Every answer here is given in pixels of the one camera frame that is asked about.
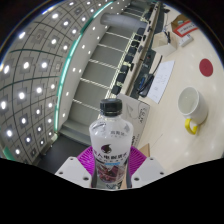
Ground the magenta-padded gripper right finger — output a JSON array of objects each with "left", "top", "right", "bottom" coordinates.
[{"left": 126, "top": 145, "right": 166, "bottom": 188}]

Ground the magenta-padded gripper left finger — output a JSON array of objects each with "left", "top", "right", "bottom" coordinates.
[{"left": 54, "top": 145, "right": 98, "bottom": 189}]

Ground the clear black-capped drink bottle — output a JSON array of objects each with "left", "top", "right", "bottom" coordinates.
[{"left": 88, "top": 98, "right": 135, "bottom": 191}]

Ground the large white cardboard box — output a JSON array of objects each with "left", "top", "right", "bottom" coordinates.
[{"left": 114, "top": 92, "right": 152, "bottom": 142}]

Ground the black bag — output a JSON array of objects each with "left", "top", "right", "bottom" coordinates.
[{"left": 136, "top": 73, "right": 156, "bottom": 99}]

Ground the group of ceiling lights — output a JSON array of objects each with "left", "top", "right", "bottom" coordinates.
[{"left": 0, "top": 0, "right": 113, "bottom": 158}]

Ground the row of black office chairs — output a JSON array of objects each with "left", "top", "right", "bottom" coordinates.
[{"left": 109, "top": 25, "right": 148, "bottom": 96}]

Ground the flat round red coaster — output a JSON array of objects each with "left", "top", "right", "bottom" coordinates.
[{"left": 198, "top": 57, "right": 215, "bottom": 78}]

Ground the long curved conference desk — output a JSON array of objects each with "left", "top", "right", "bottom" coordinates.
[{"left": 124, "top": 0, "right": 174, "bottom": 99}]

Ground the small open white box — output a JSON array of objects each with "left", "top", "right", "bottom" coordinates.
[{"left": 151, "top": 31, "right": 178, "bottom": 58}]

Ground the white remote control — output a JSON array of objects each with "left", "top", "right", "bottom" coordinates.
[{"left": 177, "top": 32, "right": 195, "bottom": 48}]

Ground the red-sided open cardboard box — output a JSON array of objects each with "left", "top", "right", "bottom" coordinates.
[{"left": 171, "top": 14, "right": 200, "bottom": 38}]

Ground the white mug with yellow handle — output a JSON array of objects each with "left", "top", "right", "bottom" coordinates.
[{"left": 176, "top": 86, "right": 210, "bottom": 136}]

